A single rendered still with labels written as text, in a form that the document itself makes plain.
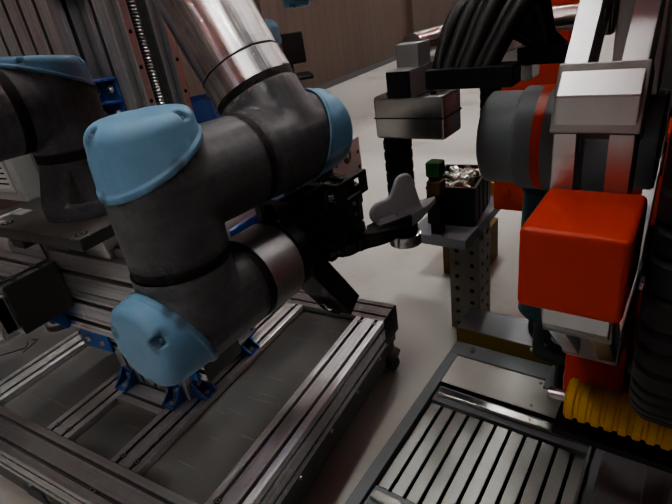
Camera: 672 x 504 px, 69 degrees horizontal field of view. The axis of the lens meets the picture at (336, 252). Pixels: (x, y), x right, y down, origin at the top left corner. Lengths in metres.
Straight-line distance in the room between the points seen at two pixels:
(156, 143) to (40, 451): 1.15
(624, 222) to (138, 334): 0.35
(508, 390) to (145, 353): 1.17
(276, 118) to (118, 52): 0.65
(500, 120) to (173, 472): 0.95
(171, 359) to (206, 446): 0.87
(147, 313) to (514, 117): 0.51
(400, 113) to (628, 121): 0.25
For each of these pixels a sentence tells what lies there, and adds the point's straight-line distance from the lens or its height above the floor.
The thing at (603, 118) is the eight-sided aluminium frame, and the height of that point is 0.94.
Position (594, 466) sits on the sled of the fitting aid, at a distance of 1.21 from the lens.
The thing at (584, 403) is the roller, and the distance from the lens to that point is 0.77.
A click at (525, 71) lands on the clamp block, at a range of 0.89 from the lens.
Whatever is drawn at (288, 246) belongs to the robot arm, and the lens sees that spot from 0.42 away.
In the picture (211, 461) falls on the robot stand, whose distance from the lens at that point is 1.19.
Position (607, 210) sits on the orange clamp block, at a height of 0.88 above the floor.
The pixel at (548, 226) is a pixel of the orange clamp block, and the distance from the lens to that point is 0.39.
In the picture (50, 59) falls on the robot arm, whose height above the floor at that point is 1.04.
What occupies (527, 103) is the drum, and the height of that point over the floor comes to 0.91.
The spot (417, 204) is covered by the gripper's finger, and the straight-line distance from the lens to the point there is 0.55.
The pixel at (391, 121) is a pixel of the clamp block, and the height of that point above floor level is 0.92.
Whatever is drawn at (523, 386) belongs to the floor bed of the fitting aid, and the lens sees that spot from 1.45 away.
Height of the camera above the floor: 1.05
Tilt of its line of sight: 27 degrees down
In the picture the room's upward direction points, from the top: 9 degrees counter-clockwise
